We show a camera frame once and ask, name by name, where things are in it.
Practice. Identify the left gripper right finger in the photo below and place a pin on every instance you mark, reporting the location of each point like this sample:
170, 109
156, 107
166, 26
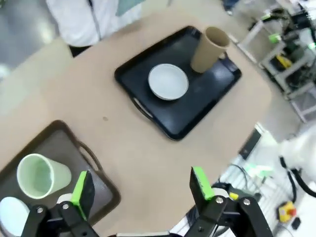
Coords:
200, 187

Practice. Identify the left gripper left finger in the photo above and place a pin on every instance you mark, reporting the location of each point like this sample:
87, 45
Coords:
84, 197

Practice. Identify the teal cloth mat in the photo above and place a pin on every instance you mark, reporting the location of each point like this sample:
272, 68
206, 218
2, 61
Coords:
127, 6

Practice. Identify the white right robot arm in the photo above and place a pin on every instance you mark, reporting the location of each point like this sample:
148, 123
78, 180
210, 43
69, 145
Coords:
300, 148

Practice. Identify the brown serving tray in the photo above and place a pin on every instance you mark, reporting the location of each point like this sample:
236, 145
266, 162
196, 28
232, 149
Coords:
56, 148

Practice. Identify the black serving tray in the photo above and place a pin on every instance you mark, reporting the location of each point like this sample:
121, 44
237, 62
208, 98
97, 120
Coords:
209, 98

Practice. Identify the tall light green cup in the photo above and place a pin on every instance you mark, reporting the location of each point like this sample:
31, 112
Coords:
37, 175

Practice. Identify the light blue bowl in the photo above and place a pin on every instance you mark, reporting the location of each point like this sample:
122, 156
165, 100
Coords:
12, 214

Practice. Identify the yellow emergency stop button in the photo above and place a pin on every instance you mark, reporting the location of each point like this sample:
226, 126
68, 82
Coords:
286, 211

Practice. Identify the small black box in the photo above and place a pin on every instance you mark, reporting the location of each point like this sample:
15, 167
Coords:
295, 223

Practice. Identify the grey bowl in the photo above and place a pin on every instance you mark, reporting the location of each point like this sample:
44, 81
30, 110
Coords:
168, 82

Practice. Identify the tall brown cup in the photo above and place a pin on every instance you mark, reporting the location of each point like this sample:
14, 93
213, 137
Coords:
206, 55

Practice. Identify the person in white jacket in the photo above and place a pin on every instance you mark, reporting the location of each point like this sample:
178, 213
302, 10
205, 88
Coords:
81, 22

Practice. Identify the aluminium frame rack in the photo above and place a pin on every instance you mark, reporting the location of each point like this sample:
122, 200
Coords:
279, 74

